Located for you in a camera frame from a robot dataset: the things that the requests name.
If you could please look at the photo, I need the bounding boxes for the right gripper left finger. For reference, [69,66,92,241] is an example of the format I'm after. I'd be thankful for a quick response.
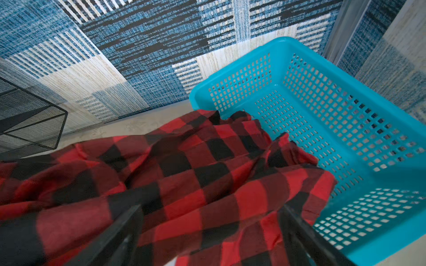
[66,205,144,266]

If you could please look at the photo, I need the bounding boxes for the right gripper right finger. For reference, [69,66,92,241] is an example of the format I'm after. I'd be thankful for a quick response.
[279,205,354,266]

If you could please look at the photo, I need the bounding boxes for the red black plaid shirt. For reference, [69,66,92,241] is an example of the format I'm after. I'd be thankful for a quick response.
[1,110,336,266]

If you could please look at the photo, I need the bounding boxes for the teal plastic basket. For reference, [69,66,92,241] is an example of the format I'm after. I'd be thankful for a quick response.
[190,37,426,266]

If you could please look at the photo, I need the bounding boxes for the black wire shelf rack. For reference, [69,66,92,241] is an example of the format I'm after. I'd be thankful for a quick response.
[1,78,68,161]

